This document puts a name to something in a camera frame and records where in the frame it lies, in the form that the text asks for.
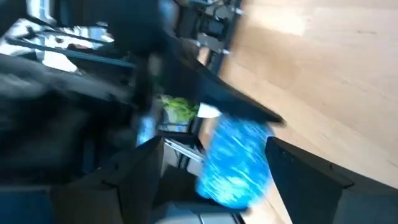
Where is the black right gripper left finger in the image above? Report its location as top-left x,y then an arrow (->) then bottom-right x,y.
51,135 -> 165,224

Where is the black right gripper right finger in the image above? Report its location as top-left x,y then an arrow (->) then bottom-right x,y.
265,136 -> 398,224

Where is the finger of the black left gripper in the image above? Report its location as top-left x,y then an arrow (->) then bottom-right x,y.
149,32 -> 286,128

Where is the green plant in white pot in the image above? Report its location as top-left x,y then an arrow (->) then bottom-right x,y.
157,94 -> 200,134

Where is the silver aluminium extrusion bar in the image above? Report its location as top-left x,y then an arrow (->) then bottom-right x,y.
161,136 -> 208,164

